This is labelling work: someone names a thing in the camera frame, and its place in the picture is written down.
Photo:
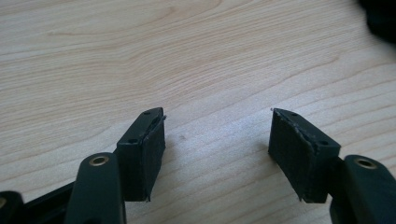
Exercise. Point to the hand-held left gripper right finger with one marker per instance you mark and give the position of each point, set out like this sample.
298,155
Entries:
303,155

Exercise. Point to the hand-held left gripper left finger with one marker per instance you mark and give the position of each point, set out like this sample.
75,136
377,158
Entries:
141,155

